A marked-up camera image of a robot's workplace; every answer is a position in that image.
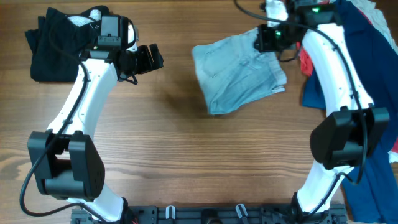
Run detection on light blue denim shorts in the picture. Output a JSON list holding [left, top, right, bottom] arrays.
[[192, 28, 287, 115]]

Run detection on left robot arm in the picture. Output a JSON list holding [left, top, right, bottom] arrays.
[[19, 15, 164, 223]]

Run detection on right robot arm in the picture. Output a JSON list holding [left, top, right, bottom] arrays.
[[254, 0, 389, 223]]

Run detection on red shirt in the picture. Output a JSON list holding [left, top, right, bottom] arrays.
[[295, 0, 398, 153]]

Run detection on folded black shorts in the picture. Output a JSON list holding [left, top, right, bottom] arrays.
[[25, 6, 110, 82]]

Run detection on white garment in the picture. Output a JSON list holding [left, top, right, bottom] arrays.
[[339, 1, 397, 156]]

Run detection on navy blue shirt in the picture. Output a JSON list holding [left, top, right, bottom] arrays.
[[302, 0, 398, 224]]

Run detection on right black cable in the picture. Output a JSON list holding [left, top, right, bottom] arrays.
[[233, 0, 369, 215]]

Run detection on black cable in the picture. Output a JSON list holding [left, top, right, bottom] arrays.
[[19, 15, 137, 223], [233, 0, 369, 215]]

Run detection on left black cable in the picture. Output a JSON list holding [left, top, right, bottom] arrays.
[[19, 15, 137, 223]]

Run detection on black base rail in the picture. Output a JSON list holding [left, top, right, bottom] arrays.
[[70, 204, 348, 224]]

